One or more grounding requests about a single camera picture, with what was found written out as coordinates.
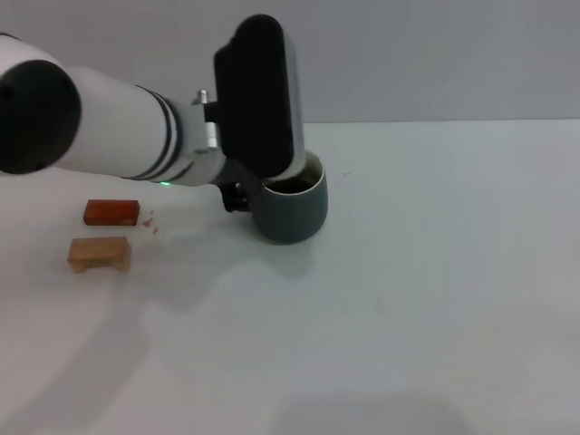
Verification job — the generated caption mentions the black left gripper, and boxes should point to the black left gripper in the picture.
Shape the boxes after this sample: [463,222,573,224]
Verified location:
[215,155,263,214]

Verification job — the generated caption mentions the dark grey ceramic mug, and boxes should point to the dark grey ceramic mug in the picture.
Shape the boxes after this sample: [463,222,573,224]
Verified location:
[248,150,329,246]

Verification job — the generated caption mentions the light wooden spoon rest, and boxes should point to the light wooden spoon rest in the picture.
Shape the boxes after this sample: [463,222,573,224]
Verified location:
[67,236,132,275]

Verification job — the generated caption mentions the dark coffee liquid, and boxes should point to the dark coffee liquid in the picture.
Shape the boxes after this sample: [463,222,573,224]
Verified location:
[266,177,319,195]

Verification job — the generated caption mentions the reddish brown rectangular block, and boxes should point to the reddish brown rectangular block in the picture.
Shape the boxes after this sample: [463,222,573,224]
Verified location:
[82,199,140,227]

